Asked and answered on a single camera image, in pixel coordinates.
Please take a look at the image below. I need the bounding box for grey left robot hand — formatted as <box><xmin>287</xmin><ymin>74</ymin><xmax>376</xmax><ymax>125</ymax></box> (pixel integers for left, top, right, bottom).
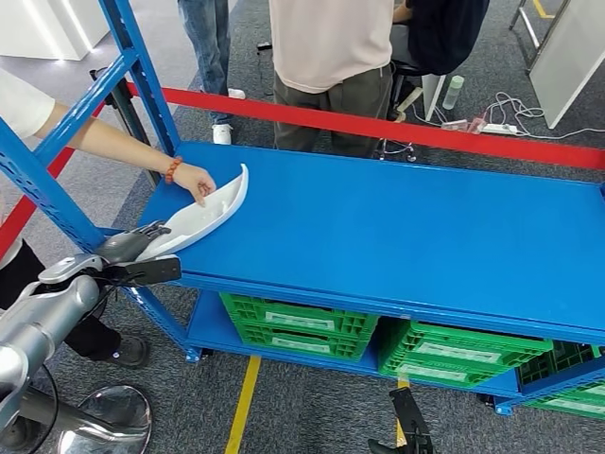
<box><xmin>94</xmin><ymin>219</ymin><xmax>173</xmax><ymax>265</ymax></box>

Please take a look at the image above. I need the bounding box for person's hand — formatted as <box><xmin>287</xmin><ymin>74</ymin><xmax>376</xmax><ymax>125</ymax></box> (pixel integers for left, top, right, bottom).
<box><xmin>174</xmin><ymin>161</ymin><xmax>217</xmax><ymax>209</ymax></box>

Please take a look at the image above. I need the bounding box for white curved plastic part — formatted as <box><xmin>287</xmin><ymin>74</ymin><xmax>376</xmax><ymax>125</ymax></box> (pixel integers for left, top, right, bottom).
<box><xmin>134</xmin><ymin>163</ymin><xmax>250</xmax><ymax>265</ymax></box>

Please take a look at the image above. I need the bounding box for blue metal shelf rack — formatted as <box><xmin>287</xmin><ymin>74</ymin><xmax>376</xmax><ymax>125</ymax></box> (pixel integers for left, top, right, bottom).
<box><xmin>0</xmin><ymin>0</ymin><xmax>605</xmax><ymax>423</ymax></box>

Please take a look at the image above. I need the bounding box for red barrier belt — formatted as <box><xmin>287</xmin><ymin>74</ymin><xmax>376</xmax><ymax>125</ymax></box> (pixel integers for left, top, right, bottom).
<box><xmin>0</xmin><ymin>101</ymin><xmax>107</xmax><ymax>261</ymax></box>
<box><xmin>125</xmin><ymin>80</ymin><xmax>605</xmax><ymax>172</ymax></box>

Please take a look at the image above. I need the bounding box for white platform block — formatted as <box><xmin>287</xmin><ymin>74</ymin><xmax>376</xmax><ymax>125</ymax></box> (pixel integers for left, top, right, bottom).
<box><xmin>0</xmin><ymin>0</ymin><xmax>112</xmax><ymax>62</ymax></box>

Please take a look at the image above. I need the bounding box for black stool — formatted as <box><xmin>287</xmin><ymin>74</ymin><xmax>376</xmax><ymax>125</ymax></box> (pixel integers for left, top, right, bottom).
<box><xmin>375</xmin><ymin>59</ymin><xmax>419</xmax><ymax>165</ymax></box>

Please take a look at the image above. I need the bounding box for white desk panel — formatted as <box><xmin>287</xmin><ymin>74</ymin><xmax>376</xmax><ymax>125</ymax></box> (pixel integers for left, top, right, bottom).
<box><xmin>421</xmin><ymin>73</ymin><xmax>448</xmax><ymax>123</ymax></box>

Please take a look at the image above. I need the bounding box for yellow floor tape strip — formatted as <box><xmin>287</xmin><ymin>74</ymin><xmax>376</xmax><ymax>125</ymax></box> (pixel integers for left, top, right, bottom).
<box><xmin>395</xmin><ymin>376</ymin><xmax>412</xmax><ymax>450</ymax></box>

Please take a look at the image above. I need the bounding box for pale green bottle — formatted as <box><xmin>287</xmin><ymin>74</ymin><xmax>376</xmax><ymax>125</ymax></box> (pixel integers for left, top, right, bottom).
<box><xmin>441</xmin><ymin>74</ymin><xmax>466</xmax><ymax>113</ymax></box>

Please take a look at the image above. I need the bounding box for white power strip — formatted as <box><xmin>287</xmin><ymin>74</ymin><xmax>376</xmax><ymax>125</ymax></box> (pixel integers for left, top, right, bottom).
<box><xmin>480</xmin><ymin>122</ymin><xmax>520</xmax><ymax>137</ymax></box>

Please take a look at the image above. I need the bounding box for dark green plastic crate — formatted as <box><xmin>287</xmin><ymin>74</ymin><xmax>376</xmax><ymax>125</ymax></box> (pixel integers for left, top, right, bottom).
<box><xmin>517</xmin><ymin>340</ymin><xmax>601</xmax><ymax>387</ymax></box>

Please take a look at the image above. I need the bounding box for white board panel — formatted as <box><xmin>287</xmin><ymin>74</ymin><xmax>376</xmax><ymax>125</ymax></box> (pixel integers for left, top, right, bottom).
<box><xmin>527</xmin><ymin>0</ymin><xmax>605</xmax><ymax>131</ymax></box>

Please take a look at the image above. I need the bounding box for orange bead bracelet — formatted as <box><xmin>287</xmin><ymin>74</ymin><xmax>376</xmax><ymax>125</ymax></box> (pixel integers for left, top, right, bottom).
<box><xmin>164</xmin><ymin>154</ymin><xmax>184</xmax><ymax>186</ymax></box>

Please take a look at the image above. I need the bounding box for chrome barrier post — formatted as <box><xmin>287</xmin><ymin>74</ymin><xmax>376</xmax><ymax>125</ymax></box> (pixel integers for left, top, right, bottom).
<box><xmin>89</xmin><ymin>66</ymin><xmax>162</xmax><ymax>190</ymax></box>

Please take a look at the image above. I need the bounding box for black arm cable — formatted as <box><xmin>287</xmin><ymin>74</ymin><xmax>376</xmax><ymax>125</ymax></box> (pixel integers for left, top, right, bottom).
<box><xmin>27</xmin><ymin>364</ymin><xmax>60</xmax><ymax>454</ymax></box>

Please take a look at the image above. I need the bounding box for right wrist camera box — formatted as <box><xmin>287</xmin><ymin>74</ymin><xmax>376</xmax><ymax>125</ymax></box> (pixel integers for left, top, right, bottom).
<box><xmin>388</xmin><ymin>386</ymin><xmax>435</xmax><ymax>454</ymax></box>

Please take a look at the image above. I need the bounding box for white cable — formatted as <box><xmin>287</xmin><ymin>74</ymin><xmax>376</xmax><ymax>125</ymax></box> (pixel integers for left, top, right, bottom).
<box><xmin>484</xmin><ymin>91</ymin><xmax>605</xmax><ymax>143</ymax></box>

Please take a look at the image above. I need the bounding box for grey metal frame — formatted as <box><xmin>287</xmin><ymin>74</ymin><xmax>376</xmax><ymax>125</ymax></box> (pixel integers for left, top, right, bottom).
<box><xmin>507</xmin><ymin>0</ymin><xmax>571</xmax><ymax>74</ymax></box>

